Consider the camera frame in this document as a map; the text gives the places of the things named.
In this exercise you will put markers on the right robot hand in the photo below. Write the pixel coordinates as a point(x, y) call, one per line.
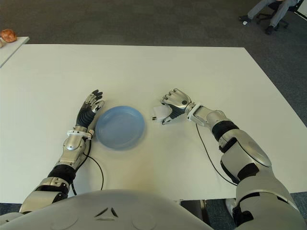
point(178, 99)

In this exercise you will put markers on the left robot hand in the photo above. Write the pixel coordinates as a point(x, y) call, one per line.
point(85, 116)

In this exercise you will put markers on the white charger block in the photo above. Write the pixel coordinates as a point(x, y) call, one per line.
point(161, 112)

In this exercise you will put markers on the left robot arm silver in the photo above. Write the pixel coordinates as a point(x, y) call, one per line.
point(72, 146)

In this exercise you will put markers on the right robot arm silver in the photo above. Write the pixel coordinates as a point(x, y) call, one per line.
point(242, 151)

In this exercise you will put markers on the blue plastic plate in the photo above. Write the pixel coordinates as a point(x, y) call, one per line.
point(120, 127)

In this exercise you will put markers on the grey robot torso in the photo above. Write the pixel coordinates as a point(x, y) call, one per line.
point(108, 210)

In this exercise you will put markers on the white side table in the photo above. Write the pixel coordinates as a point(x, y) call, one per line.
point(10, 51)

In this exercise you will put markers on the pale yellow fruit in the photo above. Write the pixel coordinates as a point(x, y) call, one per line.
point(2, 43)

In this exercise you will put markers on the red-brown fruit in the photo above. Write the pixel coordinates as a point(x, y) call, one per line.
point(8, 35)

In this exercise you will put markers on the dark base under table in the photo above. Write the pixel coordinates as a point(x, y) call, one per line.
point(192, 210)

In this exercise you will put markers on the black office chair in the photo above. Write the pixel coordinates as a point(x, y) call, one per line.
point(263, 15)

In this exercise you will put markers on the seated person legs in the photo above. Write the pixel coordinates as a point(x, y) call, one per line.
point(279, 12)

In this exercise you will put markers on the white furniture panel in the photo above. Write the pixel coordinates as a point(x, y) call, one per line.
point(302, 7)

